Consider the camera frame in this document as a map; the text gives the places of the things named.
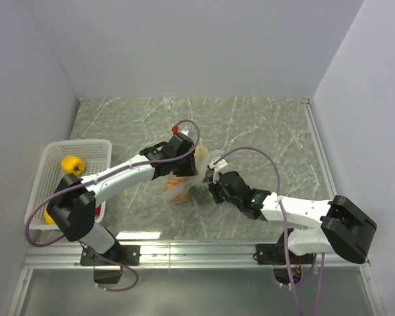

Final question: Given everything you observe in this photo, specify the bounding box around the clear plastic bag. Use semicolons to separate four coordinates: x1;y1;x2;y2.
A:
162;144;224;203

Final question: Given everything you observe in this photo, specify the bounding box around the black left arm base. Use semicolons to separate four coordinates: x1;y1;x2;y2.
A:
80;245;140;286

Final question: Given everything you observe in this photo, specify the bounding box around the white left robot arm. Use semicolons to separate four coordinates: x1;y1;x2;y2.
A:
47;132;197;265

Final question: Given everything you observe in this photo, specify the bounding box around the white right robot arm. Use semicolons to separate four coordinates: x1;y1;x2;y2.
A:
204;169;377;264

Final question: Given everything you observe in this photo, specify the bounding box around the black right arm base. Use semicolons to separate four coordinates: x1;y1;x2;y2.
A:
252;244;317;287

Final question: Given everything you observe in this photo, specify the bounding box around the yellow lemon in bag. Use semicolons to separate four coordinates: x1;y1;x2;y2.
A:
194;144;209;163

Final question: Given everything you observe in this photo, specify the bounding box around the white plastic basket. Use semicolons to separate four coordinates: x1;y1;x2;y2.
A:
25;139;112;218

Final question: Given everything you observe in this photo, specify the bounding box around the red pepper in basket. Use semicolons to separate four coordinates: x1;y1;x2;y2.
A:
95;205;101;217

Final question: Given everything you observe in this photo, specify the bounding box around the yellow bell pepper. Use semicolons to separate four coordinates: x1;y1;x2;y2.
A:
61;155;86;176

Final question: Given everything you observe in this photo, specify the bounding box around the yellow lemon in basket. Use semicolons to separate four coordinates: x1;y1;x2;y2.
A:
43;211;55;224

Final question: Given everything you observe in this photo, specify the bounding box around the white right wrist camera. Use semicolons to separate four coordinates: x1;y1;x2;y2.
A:
208;157;228;172

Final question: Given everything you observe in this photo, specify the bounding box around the aluminium mounting rail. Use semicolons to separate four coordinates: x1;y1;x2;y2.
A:
23;239;371;270

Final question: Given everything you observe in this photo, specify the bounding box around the aluminium side rail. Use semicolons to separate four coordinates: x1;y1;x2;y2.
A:
300;98;337;198

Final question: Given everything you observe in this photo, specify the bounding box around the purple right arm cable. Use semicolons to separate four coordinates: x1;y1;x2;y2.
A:
213;146;325;316

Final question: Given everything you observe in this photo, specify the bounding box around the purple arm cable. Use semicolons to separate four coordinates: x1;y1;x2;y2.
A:
213;146;325;316
25;118;201;293

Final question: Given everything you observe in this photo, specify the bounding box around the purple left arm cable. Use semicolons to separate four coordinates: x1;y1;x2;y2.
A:
25;118;201;293

